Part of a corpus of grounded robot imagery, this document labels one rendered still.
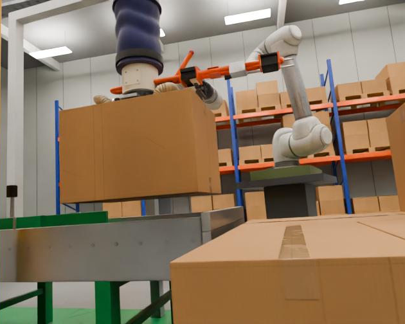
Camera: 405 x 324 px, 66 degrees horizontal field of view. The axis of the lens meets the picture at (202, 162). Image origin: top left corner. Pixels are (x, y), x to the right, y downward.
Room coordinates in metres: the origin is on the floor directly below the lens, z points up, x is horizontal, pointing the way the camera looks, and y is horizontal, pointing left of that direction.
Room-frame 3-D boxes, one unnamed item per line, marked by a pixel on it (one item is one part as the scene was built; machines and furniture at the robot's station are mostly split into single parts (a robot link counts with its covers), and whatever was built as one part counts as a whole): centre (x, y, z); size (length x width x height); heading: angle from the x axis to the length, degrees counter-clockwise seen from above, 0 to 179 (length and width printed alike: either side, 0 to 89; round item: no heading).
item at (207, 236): (1.32, -0.09, 0.47); 0.70 x 0.03 x 0.15; 165
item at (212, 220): (1.32, -0.09, 0.58); 0.70 x 0.03 x 0.06; 165
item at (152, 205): (1.95, 0.33, 0.50); 0.07 x 0.07 x 1.00; 75
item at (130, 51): (1.41, 0.26, 1.32); 0.23 x 0.23 x 0.04
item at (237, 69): (1.28, -0.18, 1.20); 0.07 x 0.07 x 0.04; 75
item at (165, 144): (1.40, 0.26, 0.88); 0.60 x 0.40 x 0.40; 75
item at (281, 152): (1.96, -0.54, 0.97); 0.18 x 0.16 x 0.22; 32
